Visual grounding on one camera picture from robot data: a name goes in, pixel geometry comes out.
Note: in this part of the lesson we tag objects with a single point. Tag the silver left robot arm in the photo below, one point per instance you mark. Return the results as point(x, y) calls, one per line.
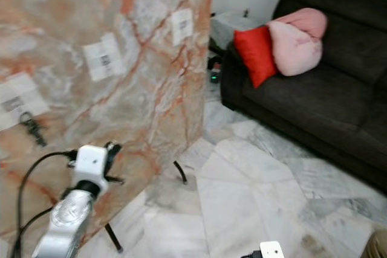
point(63, 222)

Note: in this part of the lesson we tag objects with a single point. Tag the white paper label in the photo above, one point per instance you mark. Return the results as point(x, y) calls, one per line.
point(21, 98)
point(101, 51)
point(181, 25)

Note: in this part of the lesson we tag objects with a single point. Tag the dark device with green light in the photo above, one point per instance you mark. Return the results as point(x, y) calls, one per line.
point(215, 70)

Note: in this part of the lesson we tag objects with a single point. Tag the marble pattern board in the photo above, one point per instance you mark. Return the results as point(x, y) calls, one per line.
point(97, 16)

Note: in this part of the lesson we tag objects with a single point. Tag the white side table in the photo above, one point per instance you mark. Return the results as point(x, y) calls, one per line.
point(227, 25)

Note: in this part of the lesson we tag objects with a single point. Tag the red cushion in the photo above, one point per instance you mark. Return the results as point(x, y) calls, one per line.
point(255, 55)

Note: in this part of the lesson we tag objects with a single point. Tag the dark brown sofa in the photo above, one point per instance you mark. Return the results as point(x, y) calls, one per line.
point(308, 107)

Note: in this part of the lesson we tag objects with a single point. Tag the pink cushion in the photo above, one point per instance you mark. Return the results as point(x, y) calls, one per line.
point(296, 46)

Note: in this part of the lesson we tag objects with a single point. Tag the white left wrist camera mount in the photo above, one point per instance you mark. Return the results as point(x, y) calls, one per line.
point(91, 162)

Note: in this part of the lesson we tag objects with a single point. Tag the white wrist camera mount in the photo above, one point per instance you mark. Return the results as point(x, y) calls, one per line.
point(272, 250)
point(91, 162)

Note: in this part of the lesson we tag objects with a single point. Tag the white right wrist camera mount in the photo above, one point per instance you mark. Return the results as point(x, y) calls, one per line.
point(272, 250)

